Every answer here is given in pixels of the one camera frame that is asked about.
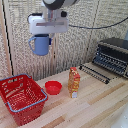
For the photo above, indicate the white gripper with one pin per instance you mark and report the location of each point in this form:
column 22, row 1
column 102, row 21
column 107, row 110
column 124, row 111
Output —
column 48, row 25

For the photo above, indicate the blue mug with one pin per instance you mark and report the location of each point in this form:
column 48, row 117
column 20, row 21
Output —
column 40, row 44

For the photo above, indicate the red bowl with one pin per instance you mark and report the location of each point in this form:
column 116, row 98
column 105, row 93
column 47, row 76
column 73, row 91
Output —
column 53, row 87

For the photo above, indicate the black dish rack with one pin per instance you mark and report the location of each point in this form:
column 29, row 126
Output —
column 94, row 73

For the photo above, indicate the black toaster oven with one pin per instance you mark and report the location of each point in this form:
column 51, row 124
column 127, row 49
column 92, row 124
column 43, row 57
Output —
column 112, row 56

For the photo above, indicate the red shopping basket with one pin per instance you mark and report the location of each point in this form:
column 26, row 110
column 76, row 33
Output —
column 22, row 98

